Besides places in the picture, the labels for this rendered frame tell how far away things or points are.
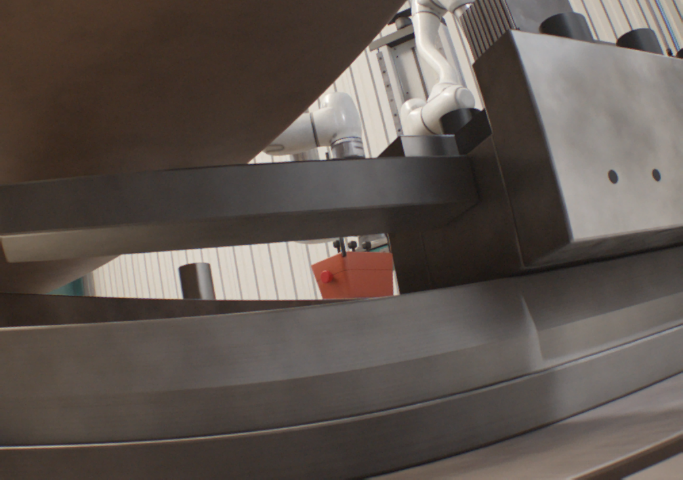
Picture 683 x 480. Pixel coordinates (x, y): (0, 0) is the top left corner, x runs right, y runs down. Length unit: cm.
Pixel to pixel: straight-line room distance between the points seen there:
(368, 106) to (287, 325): 869
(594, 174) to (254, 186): 31
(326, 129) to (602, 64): 147
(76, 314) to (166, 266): 888
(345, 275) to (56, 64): 125
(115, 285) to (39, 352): 1044
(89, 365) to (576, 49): 55
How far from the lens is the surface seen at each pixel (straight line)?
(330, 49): 107
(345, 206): 70
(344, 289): 203
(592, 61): 77
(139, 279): 1069
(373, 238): 264
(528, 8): 94
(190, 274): 176
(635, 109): 79
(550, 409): 63
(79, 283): 1140
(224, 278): 979
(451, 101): 218
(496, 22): 94
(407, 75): 298
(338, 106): 217
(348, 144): 214
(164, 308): 164
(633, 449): 31
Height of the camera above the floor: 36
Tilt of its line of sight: 16 degrees up
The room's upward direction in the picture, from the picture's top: 11 degrees counter-clockwise
